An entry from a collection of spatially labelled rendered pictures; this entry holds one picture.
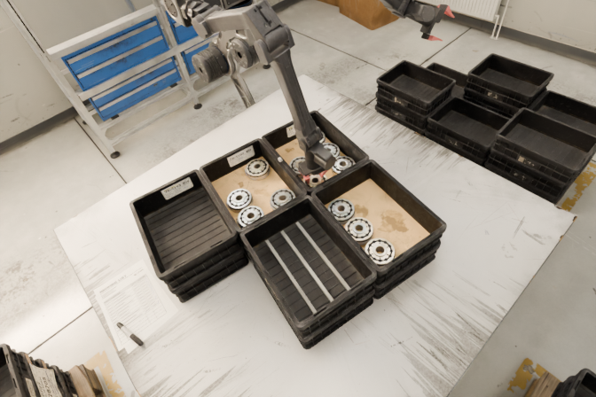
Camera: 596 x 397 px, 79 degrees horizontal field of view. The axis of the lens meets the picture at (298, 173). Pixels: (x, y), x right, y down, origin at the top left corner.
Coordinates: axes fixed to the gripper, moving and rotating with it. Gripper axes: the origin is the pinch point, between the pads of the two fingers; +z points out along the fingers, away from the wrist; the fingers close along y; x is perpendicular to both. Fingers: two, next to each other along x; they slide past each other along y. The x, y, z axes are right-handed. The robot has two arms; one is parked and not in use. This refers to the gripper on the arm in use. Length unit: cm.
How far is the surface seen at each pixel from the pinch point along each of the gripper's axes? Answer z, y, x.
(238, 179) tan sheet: 5.0, -26.9, 20.7
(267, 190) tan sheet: 4.5, -18.5, 7.8
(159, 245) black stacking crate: 5, -66, 6
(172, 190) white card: -1, -54, 25
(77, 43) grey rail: 3, -78, 186
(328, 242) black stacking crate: 3.1, -9.0, -26.6
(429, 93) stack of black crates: 40, 112, 51
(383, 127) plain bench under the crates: 18, 54, 24
